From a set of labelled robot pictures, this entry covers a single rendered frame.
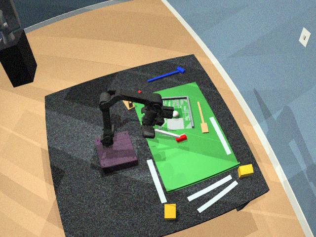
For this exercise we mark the yellow block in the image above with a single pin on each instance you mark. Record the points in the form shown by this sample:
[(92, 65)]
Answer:
[(245, 170), (169, 211)]

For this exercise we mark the blue golf putter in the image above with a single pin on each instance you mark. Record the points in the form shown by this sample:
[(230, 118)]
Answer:
[(178, 70)]

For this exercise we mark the white flat bar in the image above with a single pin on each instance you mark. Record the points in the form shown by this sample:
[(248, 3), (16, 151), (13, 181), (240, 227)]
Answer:
[(156, 181), (226, 190), (224, 143), (211, 187)]

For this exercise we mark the green flat mat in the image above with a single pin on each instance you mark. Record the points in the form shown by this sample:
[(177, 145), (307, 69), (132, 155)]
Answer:
[(201, 154)]

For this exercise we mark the white golf ball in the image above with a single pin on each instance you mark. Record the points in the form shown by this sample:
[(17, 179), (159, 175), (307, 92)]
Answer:
[(175, 114)]

